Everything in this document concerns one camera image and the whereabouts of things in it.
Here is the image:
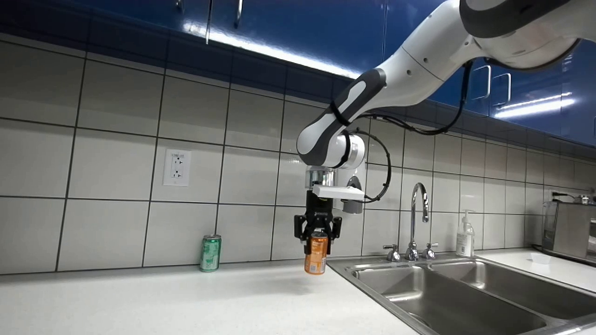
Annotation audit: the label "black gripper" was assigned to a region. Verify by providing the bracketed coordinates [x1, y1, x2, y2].
[293, 191, 345, 258]

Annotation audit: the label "orange soda can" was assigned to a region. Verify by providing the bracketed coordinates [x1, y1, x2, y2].
[303, 228, 331, 278]

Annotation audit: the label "green soda can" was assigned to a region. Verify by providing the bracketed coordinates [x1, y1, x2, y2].
[198, 233, 224, 274]

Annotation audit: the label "stainless steel double sink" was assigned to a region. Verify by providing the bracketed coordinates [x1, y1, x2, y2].
[325, 256, 596, 335]

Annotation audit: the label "chrome gooseneck faucet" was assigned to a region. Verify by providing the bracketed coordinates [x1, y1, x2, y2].
[405, 181, 433, 263]

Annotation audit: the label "white pump soap bottle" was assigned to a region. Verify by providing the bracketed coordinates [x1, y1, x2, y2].
[455, 211, 478, 260]

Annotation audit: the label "silver countertop appliance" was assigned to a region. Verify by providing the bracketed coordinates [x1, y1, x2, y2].
[543, 191, 596, 265]

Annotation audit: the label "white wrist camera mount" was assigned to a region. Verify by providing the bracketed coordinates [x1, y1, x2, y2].
[308, 183, 370, 204]

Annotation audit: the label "white wall soap dispenser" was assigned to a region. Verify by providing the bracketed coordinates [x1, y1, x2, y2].
[338, 176, 370, 217]

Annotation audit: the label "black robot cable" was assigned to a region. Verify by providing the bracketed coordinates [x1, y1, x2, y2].
[329, 59, 478, 206]

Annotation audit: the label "white wall power outlet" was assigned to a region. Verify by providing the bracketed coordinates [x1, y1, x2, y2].
[163, 148, 193, 191]

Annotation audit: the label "blue wall cabinets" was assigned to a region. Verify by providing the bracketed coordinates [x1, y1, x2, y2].
[0, 0, 596, 148]

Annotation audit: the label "silver cabinet door handle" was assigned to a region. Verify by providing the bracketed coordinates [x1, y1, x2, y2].
[470, 62, 494, 101]
[493, 70, 515, 105]
[232, 0, 247, 31]

